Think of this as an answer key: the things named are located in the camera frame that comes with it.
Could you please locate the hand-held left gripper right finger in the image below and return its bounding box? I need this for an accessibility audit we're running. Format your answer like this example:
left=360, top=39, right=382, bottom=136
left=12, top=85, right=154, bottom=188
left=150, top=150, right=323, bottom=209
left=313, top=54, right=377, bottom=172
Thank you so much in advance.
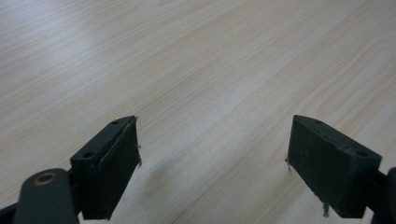
left=287, top=114, right=383, bottom=219

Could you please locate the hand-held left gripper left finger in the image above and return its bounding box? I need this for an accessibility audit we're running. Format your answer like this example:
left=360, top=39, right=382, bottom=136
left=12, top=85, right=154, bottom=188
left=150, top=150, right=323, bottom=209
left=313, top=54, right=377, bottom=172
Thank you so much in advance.
left=69, top=115, right=142, bottom=221

